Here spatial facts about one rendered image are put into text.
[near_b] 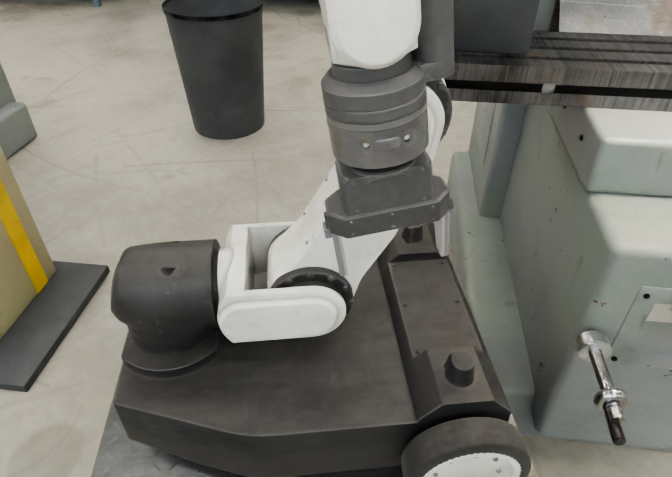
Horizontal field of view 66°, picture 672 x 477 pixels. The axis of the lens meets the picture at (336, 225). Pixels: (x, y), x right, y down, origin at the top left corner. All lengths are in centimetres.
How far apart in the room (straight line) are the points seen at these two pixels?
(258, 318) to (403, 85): 52
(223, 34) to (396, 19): 219
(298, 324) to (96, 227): 159
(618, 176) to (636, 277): 20
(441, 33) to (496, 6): 72
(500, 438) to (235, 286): 46
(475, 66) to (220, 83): 172
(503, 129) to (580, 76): 61
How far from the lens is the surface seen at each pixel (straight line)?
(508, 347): 150
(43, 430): 172
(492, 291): 163
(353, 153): 44
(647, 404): 138
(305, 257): 81
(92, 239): 227
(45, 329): 193
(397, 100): 42
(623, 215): 111
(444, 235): 54
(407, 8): 39
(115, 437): 113
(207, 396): 92
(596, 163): 112
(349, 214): 49
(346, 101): 42
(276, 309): 83
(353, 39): 38
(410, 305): 100
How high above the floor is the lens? 131
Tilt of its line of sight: 38 degrees down
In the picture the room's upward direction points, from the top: straight up
